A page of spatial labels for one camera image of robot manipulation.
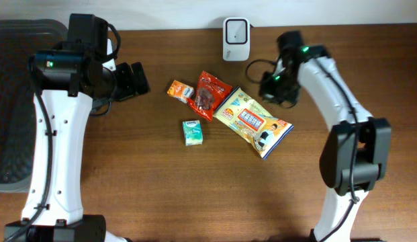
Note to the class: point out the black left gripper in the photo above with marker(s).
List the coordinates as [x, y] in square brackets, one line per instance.
[124, 82]

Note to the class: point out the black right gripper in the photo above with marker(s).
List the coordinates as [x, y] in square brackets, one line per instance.
[270, 94]

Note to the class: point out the orange tissue pack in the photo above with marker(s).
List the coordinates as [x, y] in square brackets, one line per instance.
[180, 91]

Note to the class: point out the red snack bag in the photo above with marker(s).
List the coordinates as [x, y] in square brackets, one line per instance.
[210, 93]

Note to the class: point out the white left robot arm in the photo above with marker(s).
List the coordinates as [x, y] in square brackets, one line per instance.
[71, 83]

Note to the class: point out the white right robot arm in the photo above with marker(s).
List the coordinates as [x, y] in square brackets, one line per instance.
[356, 151]

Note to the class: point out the white barcode scanner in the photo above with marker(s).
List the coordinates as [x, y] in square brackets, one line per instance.
[236, 39]

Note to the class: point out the green tissue pack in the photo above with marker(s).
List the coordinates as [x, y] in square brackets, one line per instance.
[192, 132]

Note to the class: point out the grey plastic basket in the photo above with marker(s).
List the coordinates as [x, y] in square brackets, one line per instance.
[19, 39]

